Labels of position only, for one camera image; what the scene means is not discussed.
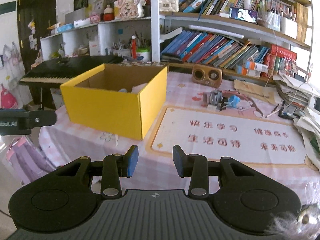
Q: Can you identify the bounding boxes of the pink white ornament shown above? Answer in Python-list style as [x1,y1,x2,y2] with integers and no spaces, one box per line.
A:
[114,0,146,21]

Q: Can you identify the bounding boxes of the red pen figure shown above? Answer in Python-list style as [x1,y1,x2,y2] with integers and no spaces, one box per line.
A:
[131,35,137,59]

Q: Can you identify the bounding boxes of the white pen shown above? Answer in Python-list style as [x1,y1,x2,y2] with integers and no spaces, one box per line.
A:
[265,110,280,118]

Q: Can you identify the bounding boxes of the orange white medicine box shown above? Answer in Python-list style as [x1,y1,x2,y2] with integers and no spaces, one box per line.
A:
[243,61,268,73]

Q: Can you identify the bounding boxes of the grey toy figure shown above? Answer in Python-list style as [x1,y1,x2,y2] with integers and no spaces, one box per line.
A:
[209,89,223,109]

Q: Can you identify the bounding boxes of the stack of papers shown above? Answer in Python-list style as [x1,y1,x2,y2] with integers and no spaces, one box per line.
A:
[273,73,319,171]

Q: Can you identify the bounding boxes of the light blue patterned sock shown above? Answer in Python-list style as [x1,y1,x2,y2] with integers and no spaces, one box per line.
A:
[119,88,128,93]

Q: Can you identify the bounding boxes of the pink plush toy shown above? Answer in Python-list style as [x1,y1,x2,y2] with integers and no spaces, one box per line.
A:
[131,83,148,94]

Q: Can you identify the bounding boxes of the green lid white jar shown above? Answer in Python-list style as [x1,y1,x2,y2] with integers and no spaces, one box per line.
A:
[136,47,151,62]

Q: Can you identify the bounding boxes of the smartphone on shelf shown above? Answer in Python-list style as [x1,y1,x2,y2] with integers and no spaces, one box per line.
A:
[229,7,258,24]

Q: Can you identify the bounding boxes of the pink cartoon desk mat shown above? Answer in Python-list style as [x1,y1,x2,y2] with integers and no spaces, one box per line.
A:
[39,72,319,202]

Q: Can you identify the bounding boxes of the white bookshelf frame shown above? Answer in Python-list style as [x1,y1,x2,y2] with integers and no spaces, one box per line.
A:
[41,2,312,62]

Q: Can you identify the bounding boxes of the white pearl handbag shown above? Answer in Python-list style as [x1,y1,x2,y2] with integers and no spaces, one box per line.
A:
[159,0,179,12]

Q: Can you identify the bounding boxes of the brown retro radio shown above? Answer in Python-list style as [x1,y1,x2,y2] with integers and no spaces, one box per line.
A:
[192,64,223,88]

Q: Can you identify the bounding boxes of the brown paper envelopes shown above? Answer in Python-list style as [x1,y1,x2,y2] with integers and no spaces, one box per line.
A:
[234,80,282,105]

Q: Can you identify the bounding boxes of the row of leaning books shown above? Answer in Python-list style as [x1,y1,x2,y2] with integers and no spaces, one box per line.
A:
[161,28,297,77]

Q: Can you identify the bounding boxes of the fluffy beige sleeve forearm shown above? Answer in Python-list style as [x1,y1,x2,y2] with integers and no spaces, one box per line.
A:
[266,181,319,239]

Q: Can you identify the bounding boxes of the yellow cardboard box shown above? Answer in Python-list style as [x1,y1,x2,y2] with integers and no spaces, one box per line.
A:
[60,64,168,140]

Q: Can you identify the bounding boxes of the black Yamaha keyboard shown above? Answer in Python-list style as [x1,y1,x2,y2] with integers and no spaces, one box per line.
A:
[19,55,123,88]

